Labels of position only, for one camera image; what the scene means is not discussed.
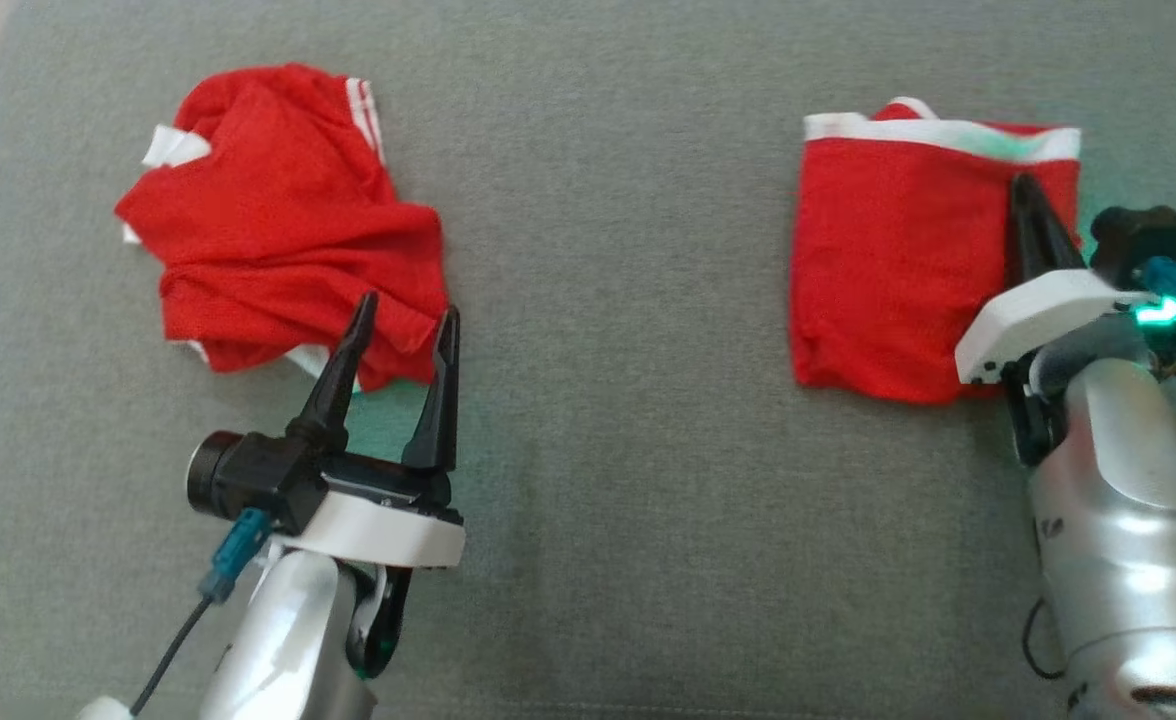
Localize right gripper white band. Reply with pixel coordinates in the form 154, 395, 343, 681
954, 173, 1161, 387

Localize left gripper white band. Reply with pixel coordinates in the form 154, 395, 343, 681
271, 290, 467, 571

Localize red shorts white trim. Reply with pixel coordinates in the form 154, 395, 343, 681
788, 96, 1084, 406

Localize red basketball jersey white sleeves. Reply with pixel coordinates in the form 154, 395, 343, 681
113, 62, 451, 394

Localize grey fabric sofa seat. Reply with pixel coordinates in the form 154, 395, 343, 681
0, 0, 1176, 720

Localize left arm black cable teal plug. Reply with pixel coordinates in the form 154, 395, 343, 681
131, 508, 274, 717

